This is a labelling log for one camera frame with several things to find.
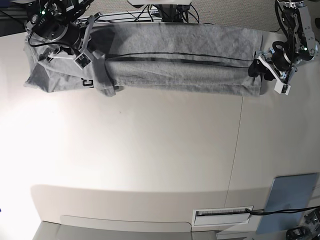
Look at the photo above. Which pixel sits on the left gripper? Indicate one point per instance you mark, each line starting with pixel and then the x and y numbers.
pixel 276 62

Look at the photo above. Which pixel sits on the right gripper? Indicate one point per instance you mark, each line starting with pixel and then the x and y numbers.
pixel 74 36

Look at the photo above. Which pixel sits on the grey T-shirt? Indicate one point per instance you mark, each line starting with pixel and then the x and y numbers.
pixel 199 58

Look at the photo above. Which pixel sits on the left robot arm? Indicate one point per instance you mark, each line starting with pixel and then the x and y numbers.
pixel 301 45

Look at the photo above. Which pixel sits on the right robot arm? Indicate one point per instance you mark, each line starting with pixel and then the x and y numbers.
pixel 59 11

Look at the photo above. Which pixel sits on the black central stand base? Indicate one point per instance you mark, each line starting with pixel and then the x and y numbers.
pixel 173 13

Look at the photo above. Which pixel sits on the blue-grey flat panel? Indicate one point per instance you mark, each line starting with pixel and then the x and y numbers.
pixel 287 192

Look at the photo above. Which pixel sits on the black box bottom right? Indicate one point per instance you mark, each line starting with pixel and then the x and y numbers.
pixel 298 233

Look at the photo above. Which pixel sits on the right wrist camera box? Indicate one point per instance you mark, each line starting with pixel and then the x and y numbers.
pixel 82 60

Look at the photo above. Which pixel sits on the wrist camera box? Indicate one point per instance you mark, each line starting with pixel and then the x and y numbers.
pixel 282 88
pixel 82 60

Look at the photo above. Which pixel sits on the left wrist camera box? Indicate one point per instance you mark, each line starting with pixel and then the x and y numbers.
pixel 282 88

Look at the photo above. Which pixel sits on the white cable grommet tray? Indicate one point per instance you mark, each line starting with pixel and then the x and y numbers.
pixel 218 217

